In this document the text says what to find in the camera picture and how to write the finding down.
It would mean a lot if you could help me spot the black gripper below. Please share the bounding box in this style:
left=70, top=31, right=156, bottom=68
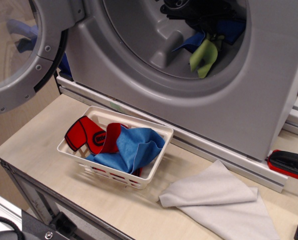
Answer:
left=160, top=0, right=246, bottom=37

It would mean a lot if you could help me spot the blue and green felt garment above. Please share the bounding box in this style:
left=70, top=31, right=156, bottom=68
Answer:
left=172, top=19, right=246, bottom=79

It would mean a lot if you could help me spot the grey toy washing machine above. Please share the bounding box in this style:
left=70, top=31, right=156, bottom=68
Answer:
left=66, top=0, right=298, bottom=160

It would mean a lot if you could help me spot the white plastic laundry basket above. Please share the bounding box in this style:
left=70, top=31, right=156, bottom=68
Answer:
left=57, top=106, right=173, bottom=190

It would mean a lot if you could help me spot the grey round machine door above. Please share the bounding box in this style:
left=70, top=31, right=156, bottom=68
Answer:
left=0, top=0, right=85, bottom=114

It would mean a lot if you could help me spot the light blue cloth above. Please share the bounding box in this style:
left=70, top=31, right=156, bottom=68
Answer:
left=85, top=126, right=166, bottom=175

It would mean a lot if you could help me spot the red and black clamp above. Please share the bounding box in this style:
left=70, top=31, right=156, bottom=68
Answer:
left=267, top=150, right=298, bottom=179

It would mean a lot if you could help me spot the red felt garment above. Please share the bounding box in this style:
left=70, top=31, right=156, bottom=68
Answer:
left=64, top=115, right=143, bottom=186

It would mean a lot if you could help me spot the grey folded cloth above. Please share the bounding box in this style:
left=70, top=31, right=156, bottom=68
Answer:
left=159, top=160, right=279, bottom=240

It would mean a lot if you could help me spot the blue clamp behind door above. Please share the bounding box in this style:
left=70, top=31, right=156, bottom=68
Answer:
left=6, top=19, right=72, bottom=77

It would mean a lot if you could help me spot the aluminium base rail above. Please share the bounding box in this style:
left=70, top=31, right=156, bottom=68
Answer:
left=56, top=76, right=288, bottom=193

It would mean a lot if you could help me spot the aluminium table frame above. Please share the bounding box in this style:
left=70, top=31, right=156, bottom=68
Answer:
left=0, top=158, right=132, bottom=240

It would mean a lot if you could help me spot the black mount with bolt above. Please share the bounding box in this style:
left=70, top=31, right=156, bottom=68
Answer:
left=0, top=210, right=69, bottom=240

